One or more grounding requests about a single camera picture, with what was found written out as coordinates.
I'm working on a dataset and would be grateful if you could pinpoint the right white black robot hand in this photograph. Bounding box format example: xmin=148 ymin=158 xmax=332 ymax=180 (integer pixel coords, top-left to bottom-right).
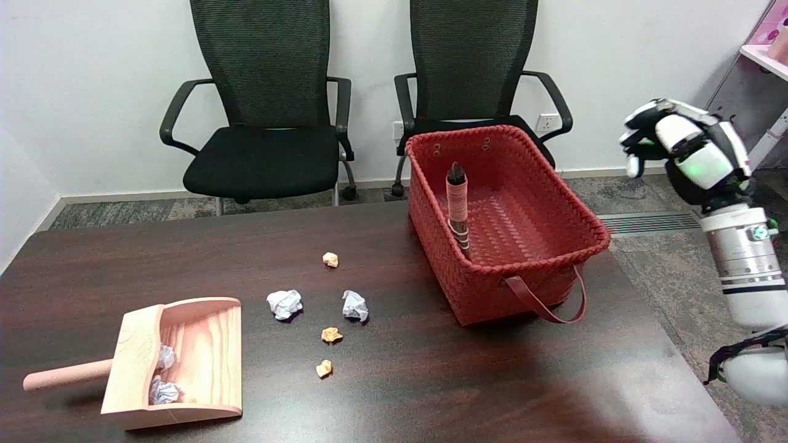
xmin=619 ymin=98 xmax=753 ymax=212

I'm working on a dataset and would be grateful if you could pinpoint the small broom with handle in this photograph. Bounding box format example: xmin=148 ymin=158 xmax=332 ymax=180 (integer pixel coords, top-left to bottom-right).
xmin=446 ymin=161 xmax=472 ymax=259

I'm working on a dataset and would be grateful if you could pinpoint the red woven basket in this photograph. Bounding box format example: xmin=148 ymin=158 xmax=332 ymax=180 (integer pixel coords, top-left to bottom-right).
xmin=404 ymin=125 xmax=611 ymax=327

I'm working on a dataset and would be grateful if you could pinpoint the metal floor vent grille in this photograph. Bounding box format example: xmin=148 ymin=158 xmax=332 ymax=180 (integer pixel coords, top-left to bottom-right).
xmin=598 ymin=211 xmax=702 ymax=237

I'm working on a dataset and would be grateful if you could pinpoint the pink white children's desk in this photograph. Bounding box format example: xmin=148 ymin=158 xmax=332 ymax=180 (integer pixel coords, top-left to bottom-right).
xmin=705 ymin=0 xmax=788 ymax=170

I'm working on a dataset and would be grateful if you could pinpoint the black mesh office chair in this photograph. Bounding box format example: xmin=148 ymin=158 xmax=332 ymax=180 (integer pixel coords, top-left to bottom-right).
xmin=392 ymin=0 xmax=573 ymax=198
xmin=159 ymin=0 xmax=358 ymax=216

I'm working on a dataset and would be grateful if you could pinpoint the small white crumpled paper ball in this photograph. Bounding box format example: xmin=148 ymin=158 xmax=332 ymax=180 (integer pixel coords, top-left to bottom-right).
xmin=342 ymin=290 xmax=369 ymax=323

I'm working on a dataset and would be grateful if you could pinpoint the large white crumpled paper ball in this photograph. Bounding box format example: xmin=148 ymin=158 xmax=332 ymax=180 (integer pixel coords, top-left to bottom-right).
xmin=267 ymin=289 xmax=304 ymax=321

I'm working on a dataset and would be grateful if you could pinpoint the wooden dustpan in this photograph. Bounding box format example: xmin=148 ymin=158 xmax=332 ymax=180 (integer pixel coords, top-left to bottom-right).
xmin=23 ymin=297 xmax=243 ymax=431

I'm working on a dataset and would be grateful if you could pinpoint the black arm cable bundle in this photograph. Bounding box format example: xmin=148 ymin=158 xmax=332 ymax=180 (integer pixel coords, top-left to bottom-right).
xmin=705 ymin=326 xmax=788 ymax=385

